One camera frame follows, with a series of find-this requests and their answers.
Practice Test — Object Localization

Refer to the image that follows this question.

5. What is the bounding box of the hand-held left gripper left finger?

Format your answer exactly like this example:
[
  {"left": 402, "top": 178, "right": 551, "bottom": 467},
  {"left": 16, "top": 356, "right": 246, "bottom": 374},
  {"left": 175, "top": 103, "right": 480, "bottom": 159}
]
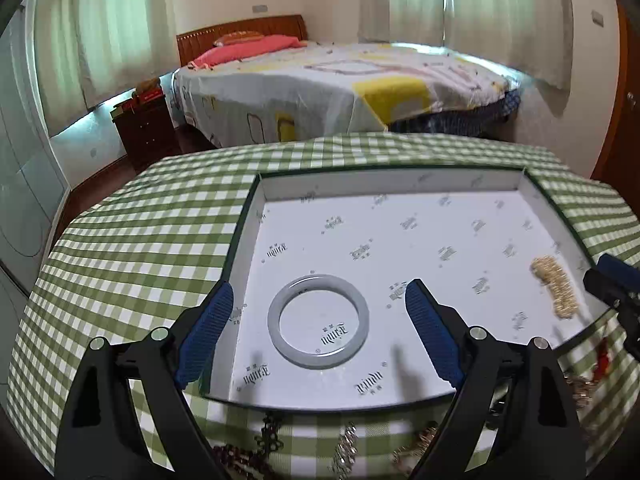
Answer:
[{"left": 56, "top": 280, "right": 236, "bottom": 480}]

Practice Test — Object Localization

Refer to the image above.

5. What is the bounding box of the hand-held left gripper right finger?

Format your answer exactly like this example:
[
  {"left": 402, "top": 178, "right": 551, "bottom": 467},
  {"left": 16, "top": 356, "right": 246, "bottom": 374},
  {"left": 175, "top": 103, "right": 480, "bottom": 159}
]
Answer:
[{"left": 404, "top": 278, "right": 587, "bottom": 480}]

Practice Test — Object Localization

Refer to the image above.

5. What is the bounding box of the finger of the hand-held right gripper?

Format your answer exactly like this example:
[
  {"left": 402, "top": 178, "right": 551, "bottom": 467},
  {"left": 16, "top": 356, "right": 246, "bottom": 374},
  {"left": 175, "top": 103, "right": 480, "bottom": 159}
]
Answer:
[
  {"left": 583, "top": 269, "right": 640, "bottom": 361},
  {"left": 597, "top": 254, "right": 640, "bottom": 292}
]

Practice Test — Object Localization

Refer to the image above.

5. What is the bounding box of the cream pearl necklace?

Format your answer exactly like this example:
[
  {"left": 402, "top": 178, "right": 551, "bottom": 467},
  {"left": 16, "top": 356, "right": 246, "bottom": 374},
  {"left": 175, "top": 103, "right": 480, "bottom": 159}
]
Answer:
[{"left": 530, "top": 256, "right": 580, "bottom": 319}]

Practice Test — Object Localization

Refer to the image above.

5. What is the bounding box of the gold brooch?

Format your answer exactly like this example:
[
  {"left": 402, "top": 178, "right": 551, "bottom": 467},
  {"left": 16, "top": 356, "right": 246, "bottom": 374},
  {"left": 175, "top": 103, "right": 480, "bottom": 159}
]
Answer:
[{"left": 562, "top": 372, "right": 596, "bottom": 411}]

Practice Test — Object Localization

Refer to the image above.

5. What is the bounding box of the pale jade bangle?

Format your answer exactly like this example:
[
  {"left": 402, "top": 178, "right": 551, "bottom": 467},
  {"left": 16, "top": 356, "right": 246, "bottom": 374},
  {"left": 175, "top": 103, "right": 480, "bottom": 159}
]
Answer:
[{"left": 267, "top": 274, "right": 371, "bottom": 371}]

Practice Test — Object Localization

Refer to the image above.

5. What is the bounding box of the gold chain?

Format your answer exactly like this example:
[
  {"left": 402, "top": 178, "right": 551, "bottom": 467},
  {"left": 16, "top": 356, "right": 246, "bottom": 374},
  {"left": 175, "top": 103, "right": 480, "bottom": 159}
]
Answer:
[{"left": 392, "top": 425, "right": 441, "bottom": 466}]

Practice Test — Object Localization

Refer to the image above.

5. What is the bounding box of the black bead jewelry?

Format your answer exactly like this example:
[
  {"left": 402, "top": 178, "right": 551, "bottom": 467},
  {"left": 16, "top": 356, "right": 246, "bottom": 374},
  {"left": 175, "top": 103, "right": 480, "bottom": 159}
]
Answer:
[{"left": 255, "top": 412, "right": 286, "bottom": 456}]

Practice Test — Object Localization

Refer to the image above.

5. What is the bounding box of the green tray with white lining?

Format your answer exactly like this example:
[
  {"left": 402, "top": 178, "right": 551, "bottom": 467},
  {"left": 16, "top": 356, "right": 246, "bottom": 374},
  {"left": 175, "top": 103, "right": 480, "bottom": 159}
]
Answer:
[{"left": 199, "top": 167, "right": 608, "bottom": 411}]

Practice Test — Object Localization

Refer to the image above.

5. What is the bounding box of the dark red bead necklace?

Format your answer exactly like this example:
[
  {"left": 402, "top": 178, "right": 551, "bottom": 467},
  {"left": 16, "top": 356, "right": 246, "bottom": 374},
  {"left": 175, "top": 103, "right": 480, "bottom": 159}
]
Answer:
[{"left": 212, "top": 442, "right": 281, "bottom": 480}]

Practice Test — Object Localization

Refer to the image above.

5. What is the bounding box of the silver chain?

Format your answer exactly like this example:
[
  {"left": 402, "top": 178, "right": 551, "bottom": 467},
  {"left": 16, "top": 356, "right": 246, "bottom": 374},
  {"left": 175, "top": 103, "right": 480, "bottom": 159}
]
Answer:
[{"left": 330, "top": 422, "right": 358, "bottom": 478}]

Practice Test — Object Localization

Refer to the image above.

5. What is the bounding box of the green checked tablecloth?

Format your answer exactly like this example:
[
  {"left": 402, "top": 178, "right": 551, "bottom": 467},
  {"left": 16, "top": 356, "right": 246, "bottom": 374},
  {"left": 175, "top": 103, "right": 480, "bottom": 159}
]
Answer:
[{"left": 6, "top": 132, "right": 640, "bottom": 480}]

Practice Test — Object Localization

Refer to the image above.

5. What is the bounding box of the wooden door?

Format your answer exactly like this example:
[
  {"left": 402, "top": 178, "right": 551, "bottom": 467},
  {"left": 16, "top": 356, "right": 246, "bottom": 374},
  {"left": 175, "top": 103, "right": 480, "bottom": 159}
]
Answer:
[{"left": 590, "top": 5, "right": 640, "bottom": 196}]

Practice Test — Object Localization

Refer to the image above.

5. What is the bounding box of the dark wooden nightstand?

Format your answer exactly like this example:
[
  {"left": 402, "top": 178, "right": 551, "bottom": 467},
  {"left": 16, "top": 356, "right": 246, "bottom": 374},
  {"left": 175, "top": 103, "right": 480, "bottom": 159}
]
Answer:
[{"left": 111, "top": 92, "right": 183, "bottom": 173}]

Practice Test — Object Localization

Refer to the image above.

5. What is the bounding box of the blue plaid bed sheet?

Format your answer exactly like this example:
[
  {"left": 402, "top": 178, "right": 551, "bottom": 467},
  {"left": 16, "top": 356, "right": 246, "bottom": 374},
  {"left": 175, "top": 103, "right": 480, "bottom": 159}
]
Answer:
[{"left": 390, "top": 87, "right": 523, "bottom": 136}]

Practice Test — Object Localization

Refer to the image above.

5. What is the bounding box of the white glossy wardrobe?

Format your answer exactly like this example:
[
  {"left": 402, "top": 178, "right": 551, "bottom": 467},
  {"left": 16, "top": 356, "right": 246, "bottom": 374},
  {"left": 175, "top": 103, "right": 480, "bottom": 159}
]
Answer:
[{"left": 0, "top": 35, "right": 71, "bottom": 301}]

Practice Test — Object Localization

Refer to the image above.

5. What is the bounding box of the bed with patterned sheet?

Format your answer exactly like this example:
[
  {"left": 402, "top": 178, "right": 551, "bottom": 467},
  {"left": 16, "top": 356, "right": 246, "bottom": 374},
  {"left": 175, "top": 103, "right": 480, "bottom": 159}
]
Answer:
[{"left": 170, "top": 42, "right": 523, "bottom": 148}]

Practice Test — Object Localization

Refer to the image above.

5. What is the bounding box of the pale green curtain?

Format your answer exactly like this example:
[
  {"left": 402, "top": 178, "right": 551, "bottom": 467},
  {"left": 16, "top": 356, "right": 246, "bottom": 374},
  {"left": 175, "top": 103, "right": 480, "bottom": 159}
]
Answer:
[
  {"left": 442, "top": 0, "right": 573, "bottom": 91},
  {"left": 32, "top": 0, "right": 88, "bottom": 116},
  {"left": 360, "top": 0, "right": 446, "bottom": 46},
  {"left": 75, "top": 0, "right": 178, "bottom": 106}
]

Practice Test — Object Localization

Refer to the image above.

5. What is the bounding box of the pink pillow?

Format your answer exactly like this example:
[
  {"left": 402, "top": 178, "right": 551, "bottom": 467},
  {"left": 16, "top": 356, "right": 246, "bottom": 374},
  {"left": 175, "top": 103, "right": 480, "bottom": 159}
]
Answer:
[{"left": 189, "top": 35, "right": 307, "bottom": 68}]

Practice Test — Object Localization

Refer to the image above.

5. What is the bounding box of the orange pillow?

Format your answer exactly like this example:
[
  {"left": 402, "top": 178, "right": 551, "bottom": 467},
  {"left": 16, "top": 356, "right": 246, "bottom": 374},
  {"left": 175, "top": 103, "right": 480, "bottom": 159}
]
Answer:
[{"left": 214, "top": 31, "right": 265, "bottom": 47}]

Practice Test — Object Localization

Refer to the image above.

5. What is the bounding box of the wooden headboard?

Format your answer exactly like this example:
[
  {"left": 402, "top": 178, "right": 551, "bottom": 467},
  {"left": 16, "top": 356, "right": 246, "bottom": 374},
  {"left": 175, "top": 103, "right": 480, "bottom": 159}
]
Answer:
[{"left": 176, "top": 14, "right": 308, "bottom": 66}]

